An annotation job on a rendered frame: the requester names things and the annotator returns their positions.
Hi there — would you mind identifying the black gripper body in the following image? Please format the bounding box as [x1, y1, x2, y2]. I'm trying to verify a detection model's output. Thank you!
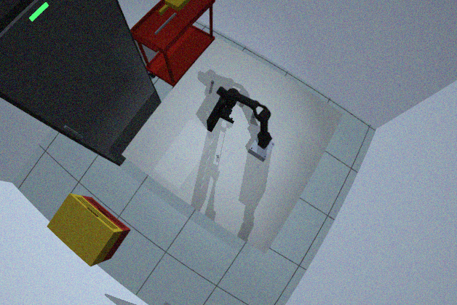
[220, 102, 235, 119]

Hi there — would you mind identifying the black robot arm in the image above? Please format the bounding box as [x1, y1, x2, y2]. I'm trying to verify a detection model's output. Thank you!
[216, 87, 272, 150]

